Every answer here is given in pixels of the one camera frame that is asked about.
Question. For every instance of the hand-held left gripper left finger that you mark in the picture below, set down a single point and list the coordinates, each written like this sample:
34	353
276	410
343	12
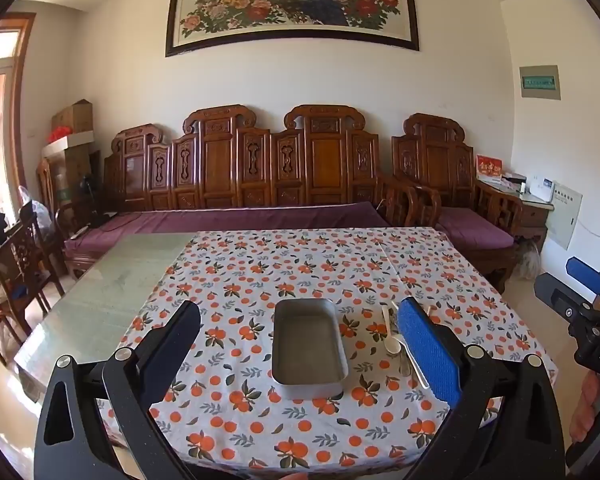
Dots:
175	340

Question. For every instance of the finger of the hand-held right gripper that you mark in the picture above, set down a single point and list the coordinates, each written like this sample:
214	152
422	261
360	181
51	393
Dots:
586	272
555	294

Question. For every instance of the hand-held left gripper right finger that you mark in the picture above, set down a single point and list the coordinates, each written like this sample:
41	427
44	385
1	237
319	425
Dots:
427	350

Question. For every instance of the metal spoon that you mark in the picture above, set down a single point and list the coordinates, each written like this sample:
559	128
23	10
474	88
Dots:
406	362

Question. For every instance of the light bamboo chopstick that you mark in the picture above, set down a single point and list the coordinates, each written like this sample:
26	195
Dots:
432	310

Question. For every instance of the rectangular metal tray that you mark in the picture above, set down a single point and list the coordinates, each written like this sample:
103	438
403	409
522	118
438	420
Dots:
307	345

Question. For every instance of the person's right hand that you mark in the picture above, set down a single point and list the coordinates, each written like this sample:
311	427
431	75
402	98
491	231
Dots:
587	405

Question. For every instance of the white plastic spoon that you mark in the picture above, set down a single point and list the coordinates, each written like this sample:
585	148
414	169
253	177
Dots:
391	344

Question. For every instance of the white mop head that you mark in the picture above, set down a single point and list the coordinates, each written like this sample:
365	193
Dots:
530	260

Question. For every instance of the wooden side table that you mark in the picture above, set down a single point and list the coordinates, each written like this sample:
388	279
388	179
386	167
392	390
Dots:
535	215

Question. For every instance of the white device box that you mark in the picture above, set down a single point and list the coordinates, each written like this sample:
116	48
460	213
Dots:
542	190

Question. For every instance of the orange fruit print tablecloth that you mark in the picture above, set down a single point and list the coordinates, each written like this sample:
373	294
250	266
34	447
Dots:
240	270

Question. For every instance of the purple armchair cushion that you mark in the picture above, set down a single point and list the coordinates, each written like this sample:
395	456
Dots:
475	230

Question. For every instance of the long purple sofa cushion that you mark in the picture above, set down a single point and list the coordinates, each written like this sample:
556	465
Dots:
220	220

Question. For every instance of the red gift box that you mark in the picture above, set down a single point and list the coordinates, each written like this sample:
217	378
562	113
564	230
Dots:
489	166

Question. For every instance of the dark wooden chair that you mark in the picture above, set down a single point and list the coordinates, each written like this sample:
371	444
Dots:
15	260

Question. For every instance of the carved wooden armchair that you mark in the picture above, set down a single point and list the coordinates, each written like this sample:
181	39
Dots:
435	155

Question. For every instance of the carved wooden sofa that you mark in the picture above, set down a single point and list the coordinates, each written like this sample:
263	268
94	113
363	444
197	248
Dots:
215	160

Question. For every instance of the white plastic bag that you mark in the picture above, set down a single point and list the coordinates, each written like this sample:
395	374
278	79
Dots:
37	210

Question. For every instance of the wooden corner cabinet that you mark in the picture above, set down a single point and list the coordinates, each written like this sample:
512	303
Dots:
67	180

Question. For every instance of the white cardboard box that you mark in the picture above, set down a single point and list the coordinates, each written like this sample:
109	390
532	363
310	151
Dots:
70	142

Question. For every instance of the brown cardboard box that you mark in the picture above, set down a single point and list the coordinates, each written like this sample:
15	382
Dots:
72	115

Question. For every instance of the framed peacock flower painting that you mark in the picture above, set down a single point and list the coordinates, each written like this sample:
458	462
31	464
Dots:
290	5

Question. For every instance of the white wall distribution box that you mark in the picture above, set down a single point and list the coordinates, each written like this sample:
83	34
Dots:
566	215

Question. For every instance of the wall panel with green label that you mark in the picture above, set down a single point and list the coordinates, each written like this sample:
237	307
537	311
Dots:
540	82

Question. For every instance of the wooden door frame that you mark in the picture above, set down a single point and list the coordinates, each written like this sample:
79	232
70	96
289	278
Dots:
22	100

